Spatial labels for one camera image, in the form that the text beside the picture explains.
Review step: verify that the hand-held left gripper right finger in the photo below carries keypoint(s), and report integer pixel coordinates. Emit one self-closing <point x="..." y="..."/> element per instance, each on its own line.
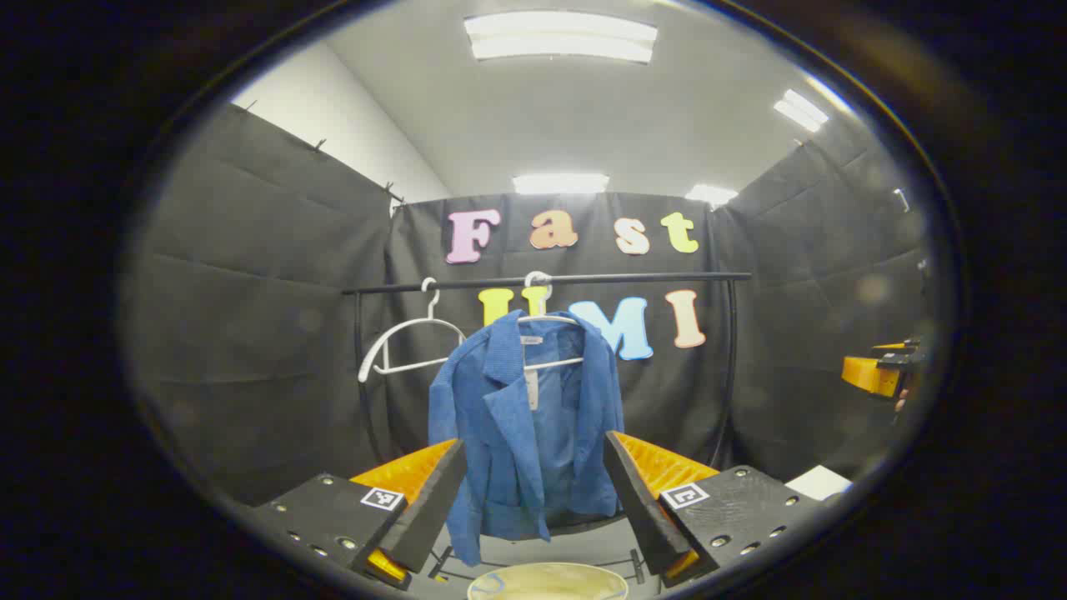
<point x="646" y="517"/>

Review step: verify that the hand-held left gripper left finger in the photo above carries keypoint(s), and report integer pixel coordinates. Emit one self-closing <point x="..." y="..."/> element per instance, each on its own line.
<point x="429" y="517"/>

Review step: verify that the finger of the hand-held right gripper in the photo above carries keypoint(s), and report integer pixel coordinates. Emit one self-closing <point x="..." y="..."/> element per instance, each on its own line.
<point x="900" y="354"/>
<point x="867" y="375"/>

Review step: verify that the white plastic hanger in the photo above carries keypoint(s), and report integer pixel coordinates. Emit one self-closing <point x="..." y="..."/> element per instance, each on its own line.
<point x="431" y="308"/>
<point x="550" y="318"/>

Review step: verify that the black metal clothes rack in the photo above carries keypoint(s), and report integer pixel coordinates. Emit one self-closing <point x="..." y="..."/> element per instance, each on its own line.
<point x="633" y="277"/>

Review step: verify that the ceiling light panel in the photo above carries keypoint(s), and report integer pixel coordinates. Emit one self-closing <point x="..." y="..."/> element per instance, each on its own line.
<point x="710" y="195"/>
<point x="560" y="183"/>
<point x="558" y="37"/>
<point x="800" y="110"/>

